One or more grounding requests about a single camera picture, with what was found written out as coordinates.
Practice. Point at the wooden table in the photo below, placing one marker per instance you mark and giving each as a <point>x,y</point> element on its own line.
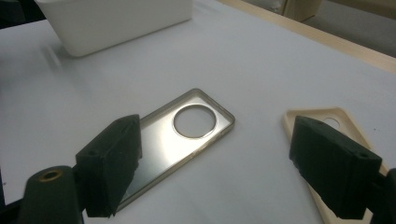
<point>311,31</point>

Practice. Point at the white plastic bin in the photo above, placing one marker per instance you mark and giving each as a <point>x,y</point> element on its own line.
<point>124,21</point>

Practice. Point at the white table sheet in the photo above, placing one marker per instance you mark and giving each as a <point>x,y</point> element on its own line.
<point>249,77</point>

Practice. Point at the beige phone case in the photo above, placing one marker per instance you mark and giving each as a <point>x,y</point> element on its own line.
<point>311,113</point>

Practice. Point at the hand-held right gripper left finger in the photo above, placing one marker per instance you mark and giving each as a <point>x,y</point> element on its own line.
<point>107,165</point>

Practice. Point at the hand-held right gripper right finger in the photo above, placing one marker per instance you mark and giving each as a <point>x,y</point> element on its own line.
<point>333,168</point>

